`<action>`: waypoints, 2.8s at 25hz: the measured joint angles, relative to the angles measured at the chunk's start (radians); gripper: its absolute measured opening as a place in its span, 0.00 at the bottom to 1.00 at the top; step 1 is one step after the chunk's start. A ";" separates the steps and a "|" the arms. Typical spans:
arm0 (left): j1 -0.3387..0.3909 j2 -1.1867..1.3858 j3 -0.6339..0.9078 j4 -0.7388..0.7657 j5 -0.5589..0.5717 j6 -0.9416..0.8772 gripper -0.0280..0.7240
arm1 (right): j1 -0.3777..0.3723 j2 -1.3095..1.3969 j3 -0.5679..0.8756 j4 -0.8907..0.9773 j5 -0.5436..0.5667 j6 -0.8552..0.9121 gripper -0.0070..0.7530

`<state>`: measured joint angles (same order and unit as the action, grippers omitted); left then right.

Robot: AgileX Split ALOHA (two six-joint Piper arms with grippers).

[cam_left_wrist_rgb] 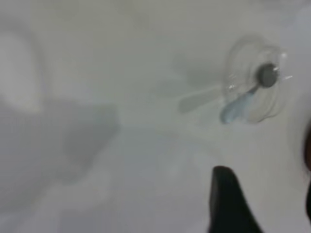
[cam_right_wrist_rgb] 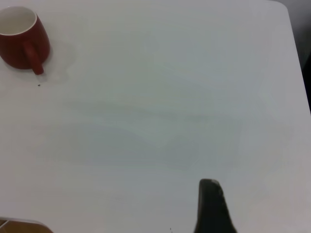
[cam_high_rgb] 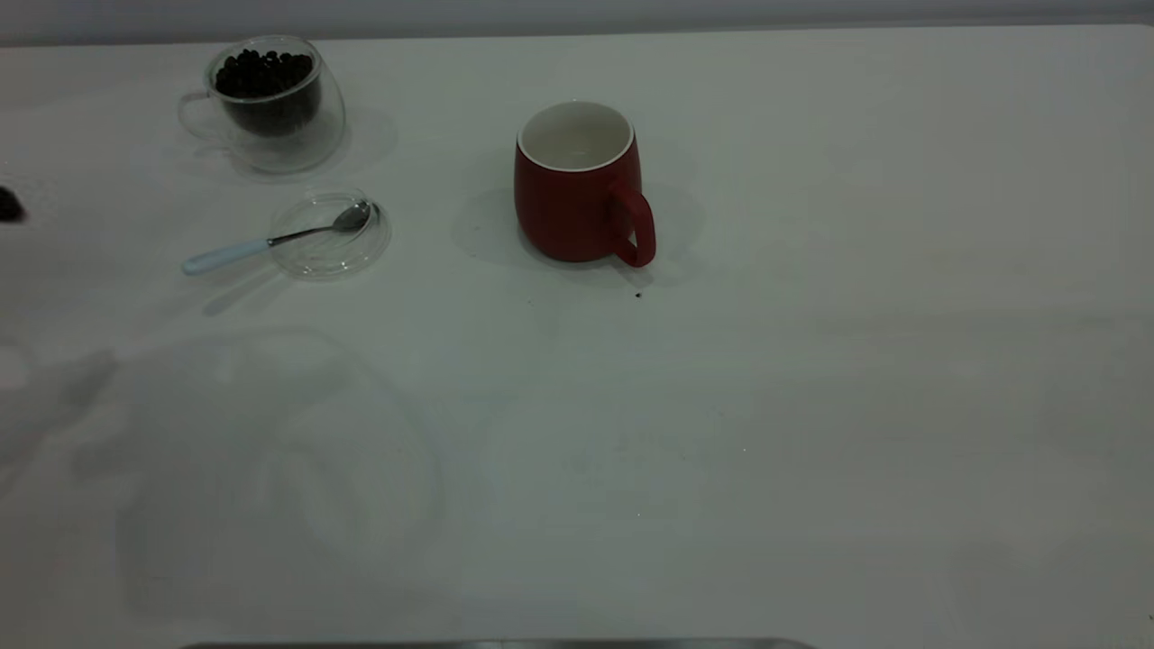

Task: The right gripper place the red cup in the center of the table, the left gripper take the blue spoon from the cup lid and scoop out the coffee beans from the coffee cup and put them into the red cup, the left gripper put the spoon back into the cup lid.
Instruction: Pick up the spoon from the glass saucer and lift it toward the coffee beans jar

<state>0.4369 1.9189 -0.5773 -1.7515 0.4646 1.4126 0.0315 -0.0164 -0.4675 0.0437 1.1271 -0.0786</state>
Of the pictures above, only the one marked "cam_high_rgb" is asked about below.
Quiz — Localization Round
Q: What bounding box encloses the coffee bean pile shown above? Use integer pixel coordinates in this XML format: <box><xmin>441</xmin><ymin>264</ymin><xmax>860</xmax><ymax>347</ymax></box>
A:
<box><xmin>215</xmin><ymin>50</ymin><xmax>323</xmax><ymax>138</ymax></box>

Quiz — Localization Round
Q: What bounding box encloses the clear double-wall glass cup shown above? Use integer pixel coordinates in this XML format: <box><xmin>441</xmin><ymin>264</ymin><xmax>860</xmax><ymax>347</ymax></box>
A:
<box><xmin>178</xmin><ymin>34</ymin><xmax>346</xmax><ymax>175</ymax></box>

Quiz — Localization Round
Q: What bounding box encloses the clear round glass lid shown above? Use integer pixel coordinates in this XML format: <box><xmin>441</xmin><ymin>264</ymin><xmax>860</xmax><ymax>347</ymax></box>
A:
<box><xmin>269</xmin><ymin>189</ymin><xmax>392</xmax><ymax>279</ymax></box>

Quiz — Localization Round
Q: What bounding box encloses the metal spoon with white handle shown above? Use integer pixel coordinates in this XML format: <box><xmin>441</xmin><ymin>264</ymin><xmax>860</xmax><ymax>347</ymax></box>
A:
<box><xmin>183</xmin><ymin>200</ymin><xmax>372</xmax><ymax>276</ymax></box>

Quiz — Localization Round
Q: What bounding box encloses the red ceramic mug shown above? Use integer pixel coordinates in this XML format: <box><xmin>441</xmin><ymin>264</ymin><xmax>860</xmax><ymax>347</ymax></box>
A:
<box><xmin>514</xmin><ymin>100</ymin><xmax>656</xmax><ymax>269</ymax></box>

